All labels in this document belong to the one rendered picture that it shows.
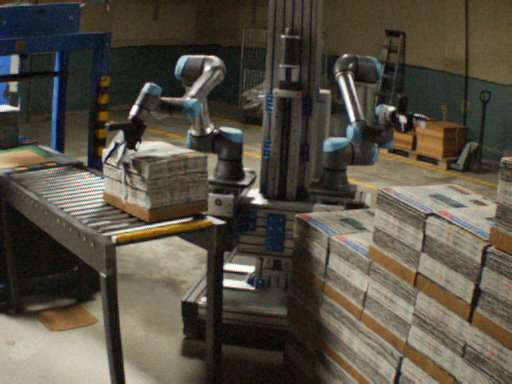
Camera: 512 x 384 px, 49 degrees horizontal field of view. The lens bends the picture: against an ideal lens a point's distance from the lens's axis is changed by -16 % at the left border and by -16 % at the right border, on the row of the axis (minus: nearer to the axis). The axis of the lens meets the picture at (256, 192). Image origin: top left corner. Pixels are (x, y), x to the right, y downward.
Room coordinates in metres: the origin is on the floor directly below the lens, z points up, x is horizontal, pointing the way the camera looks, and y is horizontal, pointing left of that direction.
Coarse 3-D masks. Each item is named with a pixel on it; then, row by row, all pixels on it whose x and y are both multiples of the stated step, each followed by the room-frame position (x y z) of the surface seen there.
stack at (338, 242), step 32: (320, 224) 2.35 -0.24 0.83; (352, 224) 2.36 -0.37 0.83; (320, 256) 2.26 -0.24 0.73; (352, 256) 2.05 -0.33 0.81; (288, 288) 2.48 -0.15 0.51; (352, 288) 2.03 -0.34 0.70; (384, 288) 1.85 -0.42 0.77; (288, 320) 2.48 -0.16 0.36; (320, 320) 2.20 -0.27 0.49; (352, 320) 1.99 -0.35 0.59; (384, 320) 1.82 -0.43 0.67; (416, 320) 1.66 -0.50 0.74; (448, 320) 1.51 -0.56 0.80; (288, 352) 2.44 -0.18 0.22; (320, 352) 2.17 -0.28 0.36; (352, 352) 1.97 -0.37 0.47; (384, 352) 1.77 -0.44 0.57; (448, 352) 1.47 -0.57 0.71
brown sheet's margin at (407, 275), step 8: (368, 256) 1.96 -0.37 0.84; (376, 256) 1.91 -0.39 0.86; (384, 256) 1.86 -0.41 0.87; (384, 264) 1.86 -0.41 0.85; (392, 264) 1.82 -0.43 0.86; (400, 264) 1.77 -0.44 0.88; (392, 272) 1.81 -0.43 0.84; (400, 272) 1.77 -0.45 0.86; (408, 272) 1.73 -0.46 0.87; (408, 280) 1.72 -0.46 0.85; (416, 280) 1.70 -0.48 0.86
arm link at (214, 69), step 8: (208, 56) 2.90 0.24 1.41; (208, 64) 2.85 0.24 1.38; (216, 64) 2.83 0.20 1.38; (208, 72) 2.78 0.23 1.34; (216, 72) 2.80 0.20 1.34; (224, 72) 2.84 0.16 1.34; (200, 80) 2.71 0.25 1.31; (208, 80) 2.72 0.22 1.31; (216, 80) 2.78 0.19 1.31; (192, 88) 2.64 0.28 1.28; (200, 88) 2.65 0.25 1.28; (208, 88) 2.69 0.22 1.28; (184, 96) 2.58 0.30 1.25; (192, 96) 2.58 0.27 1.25; (200, 96) 2.62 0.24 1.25; (176, 104) 2.53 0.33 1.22; (184, 104) 2.52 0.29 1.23; (192, 104) 2.52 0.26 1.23; (200, 104) 2.56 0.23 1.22; (176, 112) 2.53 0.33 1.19; (184, 112) 2.52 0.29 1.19; (192, 112) 2.51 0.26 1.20
